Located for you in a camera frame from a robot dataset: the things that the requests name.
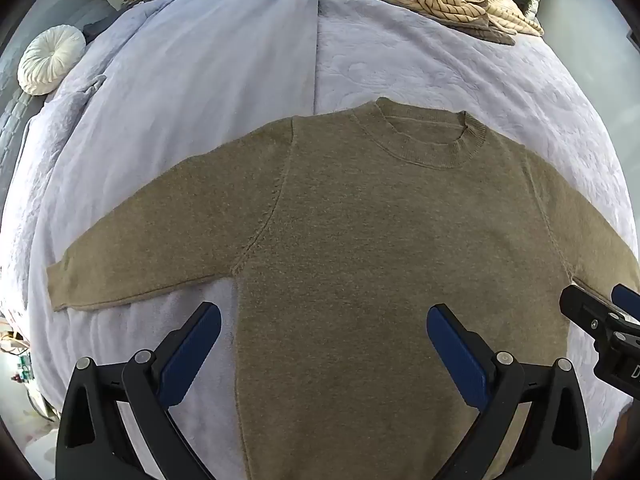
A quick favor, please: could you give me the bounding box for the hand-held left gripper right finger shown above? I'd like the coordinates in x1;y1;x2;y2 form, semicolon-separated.
426;303;593;480

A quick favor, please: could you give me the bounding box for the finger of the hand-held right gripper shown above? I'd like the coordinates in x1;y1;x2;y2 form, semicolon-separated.
611;283;640;323
559;284;632;347

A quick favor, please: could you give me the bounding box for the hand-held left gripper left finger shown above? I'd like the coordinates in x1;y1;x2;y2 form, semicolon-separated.
55;301;222;480

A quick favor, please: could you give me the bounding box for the olive knit sweater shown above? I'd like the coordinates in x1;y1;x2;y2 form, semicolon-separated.
46;96;640;480

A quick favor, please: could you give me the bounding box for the lavender embossed bedspread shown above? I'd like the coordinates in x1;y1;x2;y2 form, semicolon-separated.
0;0;636;480

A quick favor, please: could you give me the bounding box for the pale blue duvet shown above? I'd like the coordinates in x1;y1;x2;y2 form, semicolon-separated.
27;0;321;401

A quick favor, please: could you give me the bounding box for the round white pleated cushion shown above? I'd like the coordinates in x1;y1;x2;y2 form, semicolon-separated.
17;26;87;96

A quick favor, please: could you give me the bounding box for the grey upholstered chair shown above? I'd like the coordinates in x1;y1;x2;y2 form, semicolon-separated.
47;0;122;43

